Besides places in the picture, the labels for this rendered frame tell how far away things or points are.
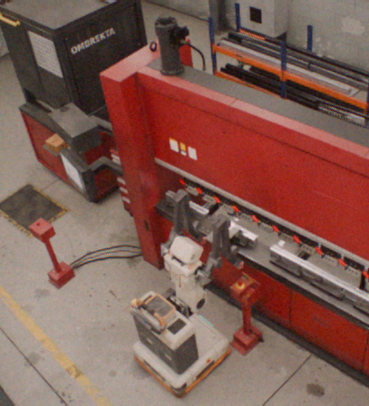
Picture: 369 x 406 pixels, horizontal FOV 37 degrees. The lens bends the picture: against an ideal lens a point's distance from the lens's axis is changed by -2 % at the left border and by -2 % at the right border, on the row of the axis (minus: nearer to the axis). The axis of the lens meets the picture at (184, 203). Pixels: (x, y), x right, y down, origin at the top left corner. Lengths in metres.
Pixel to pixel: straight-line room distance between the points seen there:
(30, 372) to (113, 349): 0.82
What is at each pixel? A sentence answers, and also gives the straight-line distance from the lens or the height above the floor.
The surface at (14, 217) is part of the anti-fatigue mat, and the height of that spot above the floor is 0.01.
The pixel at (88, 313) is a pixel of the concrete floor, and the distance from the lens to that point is 5.84.
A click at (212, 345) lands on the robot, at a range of 5.05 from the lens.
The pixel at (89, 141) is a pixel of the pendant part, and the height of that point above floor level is 1.84.
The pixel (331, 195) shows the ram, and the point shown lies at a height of 1.86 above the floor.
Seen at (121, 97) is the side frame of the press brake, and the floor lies 2.15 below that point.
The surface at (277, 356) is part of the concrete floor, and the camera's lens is 5.30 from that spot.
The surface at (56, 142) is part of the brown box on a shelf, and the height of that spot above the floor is 1.10.
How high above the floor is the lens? 4.51
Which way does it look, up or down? 42 degrees down
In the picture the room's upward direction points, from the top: 9 degrees counter-clockwise
